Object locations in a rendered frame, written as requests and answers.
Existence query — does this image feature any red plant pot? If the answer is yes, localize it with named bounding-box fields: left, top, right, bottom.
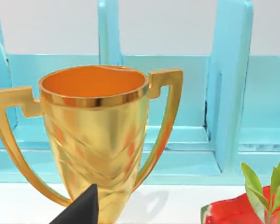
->
left=201, top=185, right=280, bottom=224

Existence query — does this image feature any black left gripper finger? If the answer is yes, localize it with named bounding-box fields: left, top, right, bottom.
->
left=48, top=183, right=100, bottom=224

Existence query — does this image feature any light blue rack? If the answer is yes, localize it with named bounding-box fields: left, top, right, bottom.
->
left=0, top=0, right=280, bottom=185

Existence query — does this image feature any green leafy plant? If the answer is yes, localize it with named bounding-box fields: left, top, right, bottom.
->
left=241, top=155, right=280, bottom=224

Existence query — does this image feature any gold trophy cup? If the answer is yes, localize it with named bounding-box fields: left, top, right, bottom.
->
left=0, top=65, right=184, bottom=224

